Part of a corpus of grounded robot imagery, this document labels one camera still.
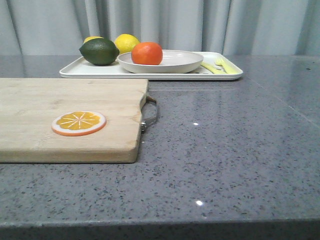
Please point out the beige round plate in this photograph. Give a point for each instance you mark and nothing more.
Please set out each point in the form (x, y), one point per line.
(173, 62)

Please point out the orange fruit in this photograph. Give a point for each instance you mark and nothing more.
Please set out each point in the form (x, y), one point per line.
(147, 53)

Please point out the white rectangular tray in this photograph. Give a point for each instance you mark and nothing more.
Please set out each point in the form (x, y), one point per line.
(81, 68)

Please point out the yellow plastic knife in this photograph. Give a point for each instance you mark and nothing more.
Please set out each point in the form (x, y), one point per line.
(212, 69)

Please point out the orange slice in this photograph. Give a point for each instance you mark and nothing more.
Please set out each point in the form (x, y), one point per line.
(78, 123)

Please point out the yellow plastic fork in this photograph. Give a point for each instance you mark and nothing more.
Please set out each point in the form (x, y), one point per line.
(227, 68)

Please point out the yellow lemon right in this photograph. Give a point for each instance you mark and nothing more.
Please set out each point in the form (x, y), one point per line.
(126, 42)

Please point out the green lime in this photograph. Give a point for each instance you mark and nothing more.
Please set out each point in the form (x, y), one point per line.
(100, 51)

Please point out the yellow lemon behind lime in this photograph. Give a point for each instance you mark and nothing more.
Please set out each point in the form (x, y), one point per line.
(89, 38)

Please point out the wooden cutting board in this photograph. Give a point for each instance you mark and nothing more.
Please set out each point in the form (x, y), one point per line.
(28, 106)

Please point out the grey curtain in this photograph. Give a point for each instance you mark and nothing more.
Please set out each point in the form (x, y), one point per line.
(230, 27)

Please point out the metal cutting board handle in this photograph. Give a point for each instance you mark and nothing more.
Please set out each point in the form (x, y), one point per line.
(150, 113)

